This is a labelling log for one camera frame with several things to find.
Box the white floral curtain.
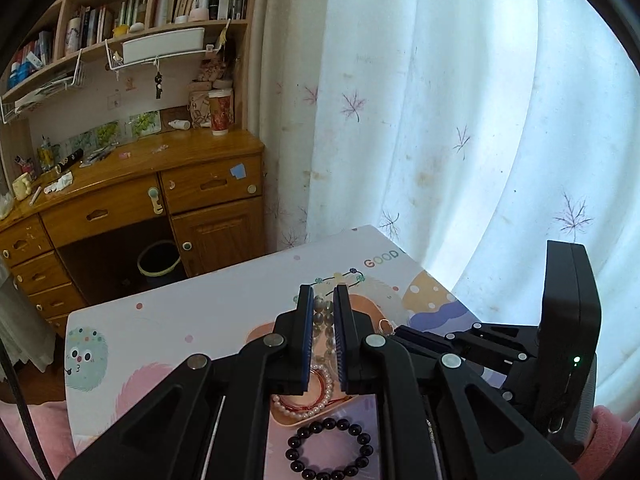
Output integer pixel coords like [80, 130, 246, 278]
[247, 0, 640, 421]

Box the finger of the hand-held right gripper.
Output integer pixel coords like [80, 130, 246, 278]
[444, 322, 542, 360]
[392, 325, 517, 377]

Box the cartoon printed tablecloth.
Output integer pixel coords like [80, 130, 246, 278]
[65, 225, 501, 480]

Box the row of books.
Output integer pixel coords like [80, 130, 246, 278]
[7, 0, 249, 91]

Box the black cable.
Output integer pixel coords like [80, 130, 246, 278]
[0, 345, 55, 480]

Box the wooden desk with drawers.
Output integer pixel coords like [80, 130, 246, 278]
[0, 127, 267, 331]

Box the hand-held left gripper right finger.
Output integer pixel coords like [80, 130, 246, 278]
[333, 284, 581, 480]

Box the brown paper bag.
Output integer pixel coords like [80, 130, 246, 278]
[188, 91, 213, 128]

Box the pink fleece blanket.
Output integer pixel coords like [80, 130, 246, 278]
[0, 397, 81, 480]

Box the red string ring bracelet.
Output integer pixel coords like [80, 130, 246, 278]
[277, 366, 328, 419]

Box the white pearl necklace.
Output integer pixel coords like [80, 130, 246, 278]
[270, 296, 336, 418]

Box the white wire rack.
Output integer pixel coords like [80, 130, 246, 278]
[0, 39, 166, 125]

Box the crumpled white tissue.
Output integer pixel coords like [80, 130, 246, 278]
[44, 171, 74, 195]

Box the person's right forearm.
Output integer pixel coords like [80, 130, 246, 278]
[572, 404, 633, 480]

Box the black bead bracelet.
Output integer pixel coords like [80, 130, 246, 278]
[285, 417, 375, 480]

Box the pink plastic tray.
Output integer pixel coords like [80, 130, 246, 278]
[245, 294, 387, 428]

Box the dark wastebasket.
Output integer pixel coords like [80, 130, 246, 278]
[137, 240, 182, 279]

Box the yellow mug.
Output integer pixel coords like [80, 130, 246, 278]
[12, 172, 35, 201]

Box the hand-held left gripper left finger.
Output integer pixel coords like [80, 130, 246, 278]
[57, 284, 316, 480]

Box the red paper cup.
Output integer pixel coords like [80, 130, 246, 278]
[207, 88, 234, 136]

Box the wooden bookshelf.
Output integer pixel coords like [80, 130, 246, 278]
[0, 0, 262, 128]

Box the white shelf tray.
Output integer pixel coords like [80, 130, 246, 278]
[122, 27, 207, 65]

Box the bed with white cover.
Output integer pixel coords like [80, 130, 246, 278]
[0, 255, 57, 373]

